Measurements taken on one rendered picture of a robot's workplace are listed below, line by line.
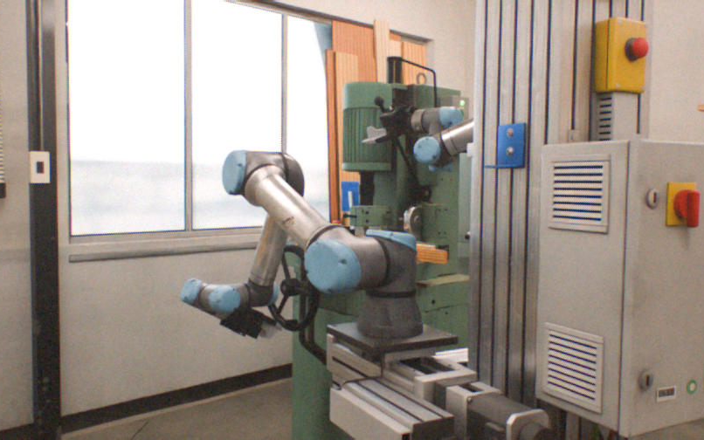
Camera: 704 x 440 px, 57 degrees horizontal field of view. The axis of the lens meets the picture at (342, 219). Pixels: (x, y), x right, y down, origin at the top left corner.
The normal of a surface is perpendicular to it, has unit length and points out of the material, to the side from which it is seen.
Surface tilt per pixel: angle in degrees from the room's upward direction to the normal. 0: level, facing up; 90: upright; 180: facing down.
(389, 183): 90
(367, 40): 88
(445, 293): 90
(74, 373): 90
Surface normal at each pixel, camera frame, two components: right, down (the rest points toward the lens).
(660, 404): 0.47, 0.02
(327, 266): -0.68, 0.10
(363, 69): 0.68, 0.00
